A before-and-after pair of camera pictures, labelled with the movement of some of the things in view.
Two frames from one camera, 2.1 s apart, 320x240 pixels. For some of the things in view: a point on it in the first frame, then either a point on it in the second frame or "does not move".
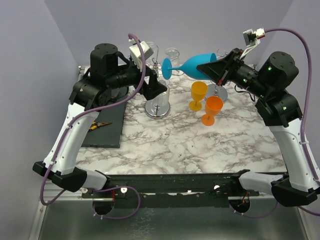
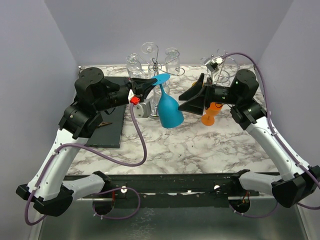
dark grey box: [108, 136] does not move
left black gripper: [153, 87] -> [141, 86]
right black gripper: [220, 70] -> [197, 104]
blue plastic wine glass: [190, 67] -> [169, 114]
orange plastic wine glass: [213, 105] does not move
